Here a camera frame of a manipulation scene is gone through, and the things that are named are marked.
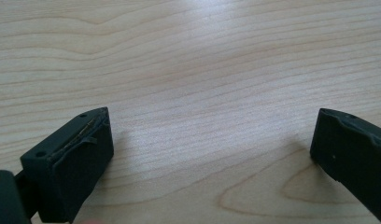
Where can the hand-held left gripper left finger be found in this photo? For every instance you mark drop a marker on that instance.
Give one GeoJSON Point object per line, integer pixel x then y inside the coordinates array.
{"type": "Point", "coordinates": [73, 168]}

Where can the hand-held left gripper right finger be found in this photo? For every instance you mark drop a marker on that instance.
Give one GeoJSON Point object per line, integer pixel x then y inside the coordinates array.
{"type": "Point", "coordinates": [353, 149]}

